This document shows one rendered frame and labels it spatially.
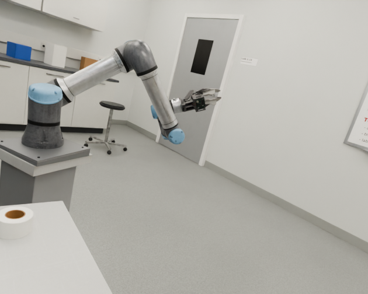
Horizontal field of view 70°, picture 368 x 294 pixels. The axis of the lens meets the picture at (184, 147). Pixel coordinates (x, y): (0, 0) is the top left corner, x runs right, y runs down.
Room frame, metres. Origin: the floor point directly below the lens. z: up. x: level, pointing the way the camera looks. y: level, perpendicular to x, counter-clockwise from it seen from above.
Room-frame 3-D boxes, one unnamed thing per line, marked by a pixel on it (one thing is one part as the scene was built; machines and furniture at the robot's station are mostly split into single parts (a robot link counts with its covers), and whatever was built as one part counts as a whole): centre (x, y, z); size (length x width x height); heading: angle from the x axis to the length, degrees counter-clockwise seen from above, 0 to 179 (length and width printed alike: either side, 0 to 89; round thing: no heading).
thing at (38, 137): (1.02, 0.56, 0.83); 0.15 x 0.15 x 0.10
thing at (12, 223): (0.51, 0.32, 0.78); 0.07 x 0.07 x 0.04
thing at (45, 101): (1.02, 0.57, 0.95); 0.13 x 0.12 x 0.14; 24
